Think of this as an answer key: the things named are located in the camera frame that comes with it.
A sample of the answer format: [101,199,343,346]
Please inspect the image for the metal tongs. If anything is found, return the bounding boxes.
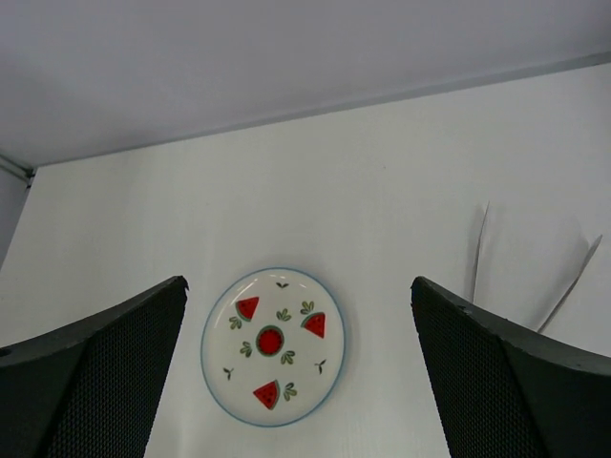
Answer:
[465,208,603,334]

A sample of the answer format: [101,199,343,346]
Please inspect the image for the blue rimmed white plate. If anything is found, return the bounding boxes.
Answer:
[200,268,347,427]

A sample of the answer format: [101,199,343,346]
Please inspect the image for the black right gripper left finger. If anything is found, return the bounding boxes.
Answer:
[1,276,188,457]

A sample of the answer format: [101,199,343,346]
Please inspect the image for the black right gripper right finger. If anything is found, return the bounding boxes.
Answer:
[411,277,610,457]

